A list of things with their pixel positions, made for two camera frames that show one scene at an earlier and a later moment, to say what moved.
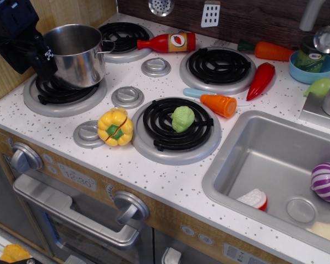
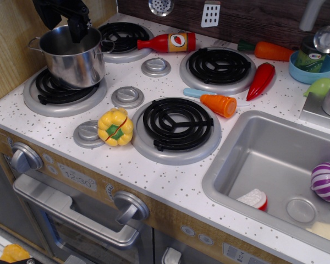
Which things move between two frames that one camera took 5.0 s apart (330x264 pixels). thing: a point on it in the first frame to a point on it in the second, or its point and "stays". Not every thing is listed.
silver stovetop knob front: x=86 y=134 stays
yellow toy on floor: x=13 y=253 stays
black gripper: x=17 y=48 to x=78 y=21
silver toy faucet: x=312 y=10 stays
